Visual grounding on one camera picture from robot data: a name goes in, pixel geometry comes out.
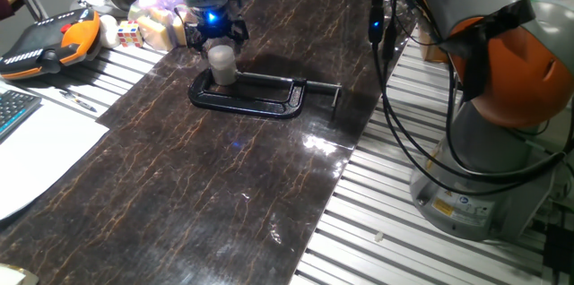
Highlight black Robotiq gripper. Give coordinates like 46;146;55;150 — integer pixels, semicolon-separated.
184;2;250;51

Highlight forearm in maroon sleeve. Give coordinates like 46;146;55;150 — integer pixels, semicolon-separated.
0;0;23;21

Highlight small clear jar white contents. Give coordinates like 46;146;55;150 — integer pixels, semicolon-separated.
208;56;238;87

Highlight plastic bag of sponges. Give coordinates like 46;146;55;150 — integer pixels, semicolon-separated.
127;0;194;52

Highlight black metal C-clamp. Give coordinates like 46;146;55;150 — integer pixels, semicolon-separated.
187;67;343;122

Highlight Rubik's cube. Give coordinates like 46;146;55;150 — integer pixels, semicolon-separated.
117;20;144;48

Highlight white spool stand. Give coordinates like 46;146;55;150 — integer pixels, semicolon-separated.
70;0;131;20

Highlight dark pen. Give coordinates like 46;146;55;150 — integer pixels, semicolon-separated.
59;90;98;113

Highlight dark marble pattern mat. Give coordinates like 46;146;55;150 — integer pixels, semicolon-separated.
0;0;421;285

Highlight orange black teach pendant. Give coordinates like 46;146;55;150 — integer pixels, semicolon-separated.
0;7;102;81

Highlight large white paper sheet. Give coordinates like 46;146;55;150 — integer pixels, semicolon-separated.
0;81;110;222

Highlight open brown cardboard box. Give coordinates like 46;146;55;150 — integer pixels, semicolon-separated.
416;15;452;65

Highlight black computer keyboard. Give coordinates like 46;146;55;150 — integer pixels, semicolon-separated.
0;90;43;141

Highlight black power box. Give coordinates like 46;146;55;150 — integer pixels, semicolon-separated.
542;221;574;277

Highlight black cable with lit adapter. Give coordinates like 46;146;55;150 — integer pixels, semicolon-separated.
367;0;566;196

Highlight thick black cable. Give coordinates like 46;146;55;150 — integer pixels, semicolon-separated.
380;0;574;183

